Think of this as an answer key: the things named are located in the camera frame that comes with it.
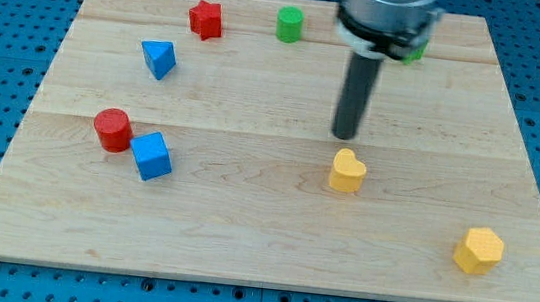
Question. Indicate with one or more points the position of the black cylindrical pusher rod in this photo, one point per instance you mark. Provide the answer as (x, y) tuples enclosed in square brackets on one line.
[(360, 78)]

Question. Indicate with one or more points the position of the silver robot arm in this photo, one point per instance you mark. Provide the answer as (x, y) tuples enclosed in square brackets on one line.
[(377, 30)]

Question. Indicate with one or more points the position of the green block behind arm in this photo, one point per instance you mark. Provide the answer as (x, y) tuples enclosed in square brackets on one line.
[(415, 54)]

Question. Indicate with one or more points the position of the red star block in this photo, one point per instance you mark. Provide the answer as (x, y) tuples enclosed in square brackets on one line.
[(206, 20)]

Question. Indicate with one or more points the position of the blue triangle block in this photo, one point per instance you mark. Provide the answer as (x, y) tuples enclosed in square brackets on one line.
[(160, 57)]

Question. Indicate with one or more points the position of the green cylinder block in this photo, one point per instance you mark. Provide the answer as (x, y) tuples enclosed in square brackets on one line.
[(289, 24)]

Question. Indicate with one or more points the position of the yellow heart block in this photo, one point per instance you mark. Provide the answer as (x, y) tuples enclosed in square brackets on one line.
[(347, 172)]

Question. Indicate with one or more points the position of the wooden board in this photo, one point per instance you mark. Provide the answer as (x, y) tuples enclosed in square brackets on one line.
[(246, 119)]

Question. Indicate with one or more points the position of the yellow hexagon block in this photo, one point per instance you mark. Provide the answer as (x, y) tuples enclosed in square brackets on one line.
[(478, 251)]

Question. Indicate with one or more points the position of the blue cube block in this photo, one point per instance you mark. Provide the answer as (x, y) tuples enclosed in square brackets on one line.
[(151, 155)]

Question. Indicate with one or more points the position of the red cylinder block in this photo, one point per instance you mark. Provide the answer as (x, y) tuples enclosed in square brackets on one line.
[(113, 129)]

